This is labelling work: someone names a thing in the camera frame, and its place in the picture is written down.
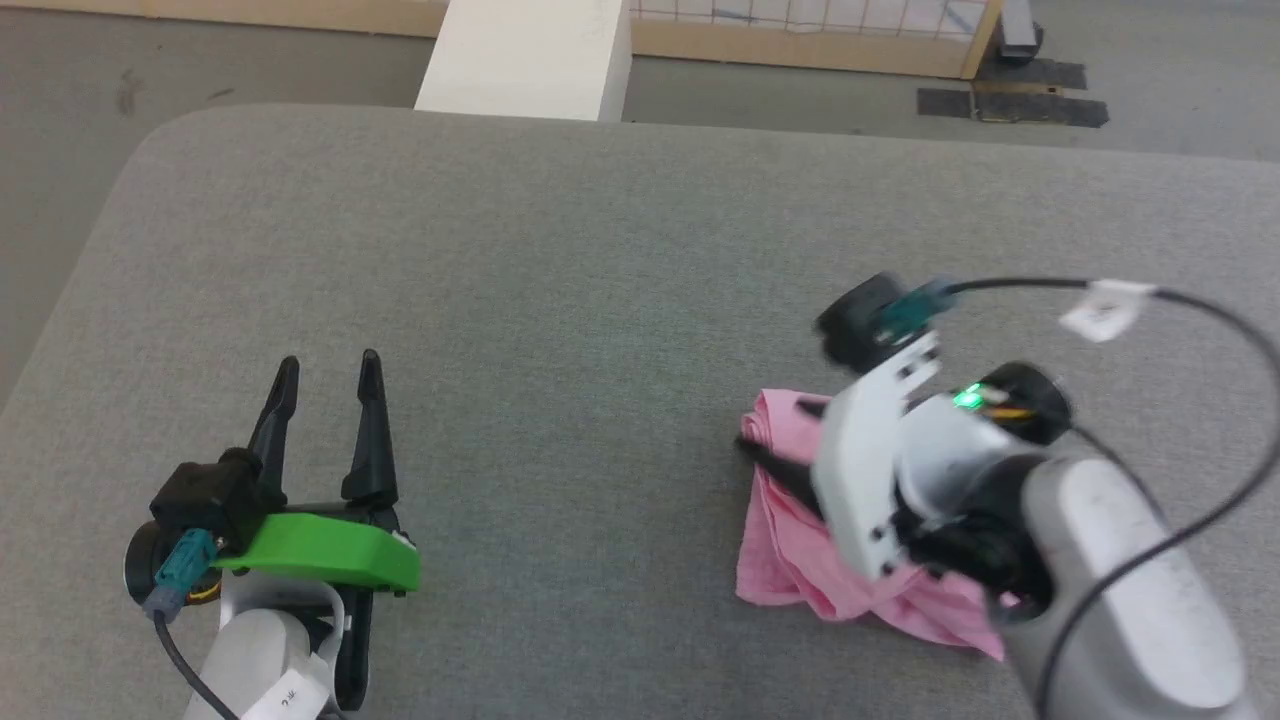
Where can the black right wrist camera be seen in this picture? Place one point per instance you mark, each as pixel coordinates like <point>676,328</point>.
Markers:
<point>855,320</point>

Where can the black floor mat patch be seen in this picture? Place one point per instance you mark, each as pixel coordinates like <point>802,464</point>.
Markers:
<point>1035,73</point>
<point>945,103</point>

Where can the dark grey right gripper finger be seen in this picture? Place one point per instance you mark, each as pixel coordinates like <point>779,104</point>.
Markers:
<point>785,475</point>

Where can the white pillar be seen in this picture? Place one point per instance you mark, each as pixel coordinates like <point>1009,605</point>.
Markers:
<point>525,55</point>

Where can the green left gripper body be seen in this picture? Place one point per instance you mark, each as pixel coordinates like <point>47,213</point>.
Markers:
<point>320,550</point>

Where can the pink cloth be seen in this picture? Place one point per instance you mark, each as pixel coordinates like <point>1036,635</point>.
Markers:
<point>790,570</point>

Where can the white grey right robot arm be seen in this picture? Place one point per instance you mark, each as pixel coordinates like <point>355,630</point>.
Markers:
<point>1130,590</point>

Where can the grey metal panel support foot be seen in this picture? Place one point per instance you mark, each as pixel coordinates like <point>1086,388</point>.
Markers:
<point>1020,28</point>

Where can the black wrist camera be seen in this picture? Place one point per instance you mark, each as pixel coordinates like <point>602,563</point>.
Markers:
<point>855,320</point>
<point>205,495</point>

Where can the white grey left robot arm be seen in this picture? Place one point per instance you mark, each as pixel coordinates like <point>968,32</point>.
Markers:
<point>265,640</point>

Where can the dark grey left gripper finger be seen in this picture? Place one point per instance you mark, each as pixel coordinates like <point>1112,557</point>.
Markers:
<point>275,420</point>
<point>370,430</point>

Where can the grey fabric sofa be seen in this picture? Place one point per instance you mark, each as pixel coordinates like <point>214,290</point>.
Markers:
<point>600,350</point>

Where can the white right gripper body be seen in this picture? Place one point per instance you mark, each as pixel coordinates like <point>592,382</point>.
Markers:
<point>860,470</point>

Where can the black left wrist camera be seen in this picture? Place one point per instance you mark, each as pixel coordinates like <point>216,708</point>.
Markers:
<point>205,495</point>

